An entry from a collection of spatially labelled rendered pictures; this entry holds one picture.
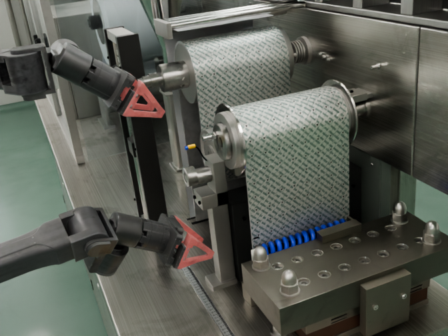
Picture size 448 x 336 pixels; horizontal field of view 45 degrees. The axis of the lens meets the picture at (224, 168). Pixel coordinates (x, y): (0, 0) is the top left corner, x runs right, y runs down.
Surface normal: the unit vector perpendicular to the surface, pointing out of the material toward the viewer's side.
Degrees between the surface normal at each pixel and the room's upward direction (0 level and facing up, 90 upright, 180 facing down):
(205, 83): 92
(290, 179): 90
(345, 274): 0
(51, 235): 26
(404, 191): 90
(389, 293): 90
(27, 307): 0
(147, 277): 0
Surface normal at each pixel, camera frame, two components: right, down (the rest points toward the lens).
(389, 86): -0.92, 0.24
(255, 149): 0.39, 0.34
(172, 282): -0.10, -0.91
